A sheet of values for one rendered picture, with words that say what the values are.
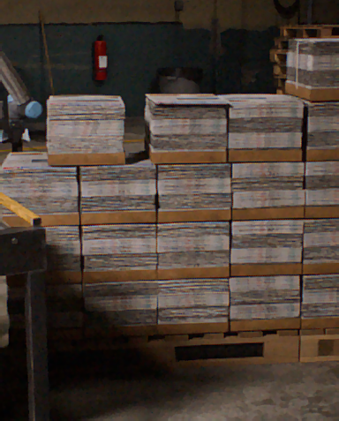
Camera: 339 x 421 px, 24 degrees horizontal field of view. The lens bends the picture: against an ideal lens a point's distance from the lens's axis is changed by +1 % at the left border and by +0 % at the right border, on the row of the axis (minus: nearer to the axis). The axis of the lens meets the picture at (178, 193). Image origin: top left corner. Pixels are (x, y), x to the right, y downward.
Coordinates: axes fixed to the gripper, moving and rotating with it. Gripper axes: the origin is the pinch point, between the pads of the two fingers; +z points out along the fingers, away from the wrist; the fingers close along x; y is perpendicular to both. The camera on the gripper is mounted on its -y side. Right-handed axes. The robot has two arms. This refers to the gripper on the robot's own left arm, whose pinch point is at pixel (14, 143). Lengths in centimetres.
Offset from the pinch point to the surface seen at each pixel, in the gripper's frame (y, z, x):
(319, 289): -55, 49, 120
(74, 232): -28, 46, 23
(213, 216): -23, 48, 76
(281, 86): -29, -596, 287
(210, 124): 12, 47, 75
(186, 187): -12, 46, 66
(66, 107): 20, 46, 22
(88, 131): 11, 45, 29
